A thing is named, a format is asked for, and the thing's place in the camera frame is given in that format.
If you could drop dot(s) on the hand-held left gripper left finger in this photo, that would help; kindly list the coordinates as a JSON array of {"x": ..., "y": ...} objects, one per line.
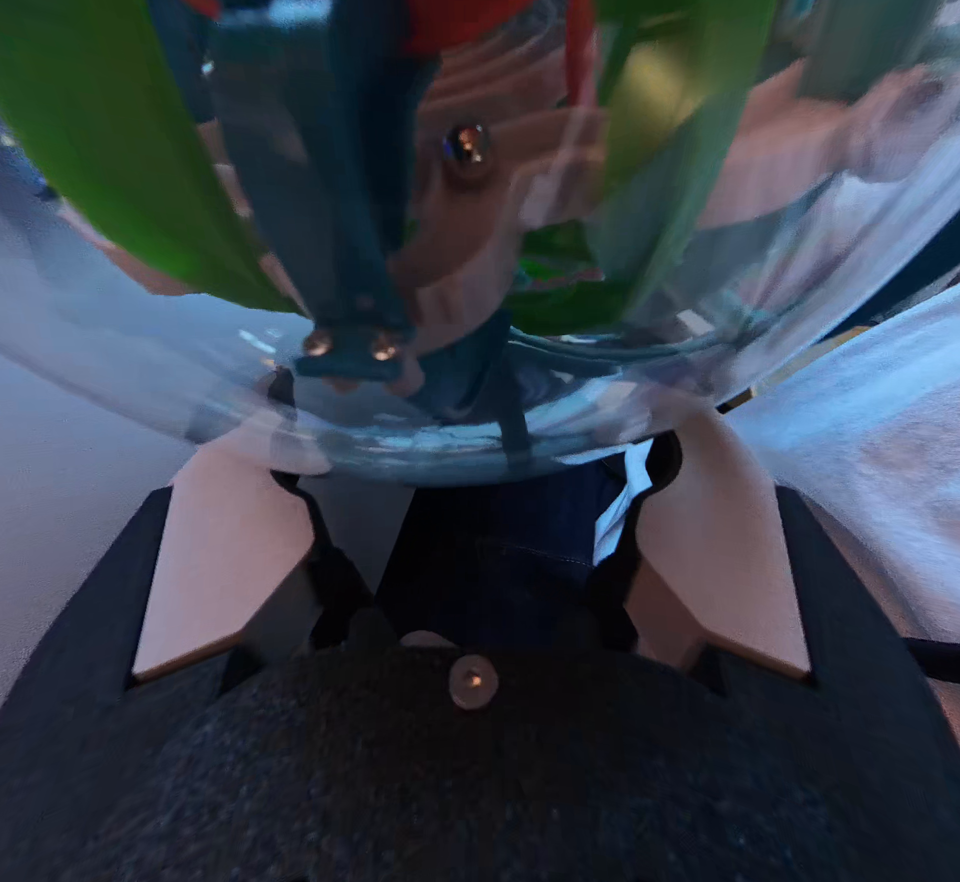
[{"x": 225, "y": 559}]

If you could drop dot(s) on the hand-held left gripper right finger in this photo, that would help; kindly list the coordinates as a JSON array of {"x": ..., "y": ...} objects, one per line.
[{"x": 720, "y": 552}]

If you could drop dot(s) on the clear plastic maze ball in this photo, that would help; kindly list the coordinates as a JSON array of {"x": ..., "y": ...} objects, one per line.
[{"x": 480, "y": 184}]

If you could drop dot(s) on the small steel ball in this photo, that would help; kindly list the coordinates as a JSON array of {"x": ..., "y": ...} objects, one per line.
[{"x": 466, "y": 144}]

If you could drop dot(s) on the person in white shirt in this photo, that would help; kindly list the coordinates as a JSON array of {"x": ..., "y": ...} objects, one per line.
[{"x": 877, "y": 462}]

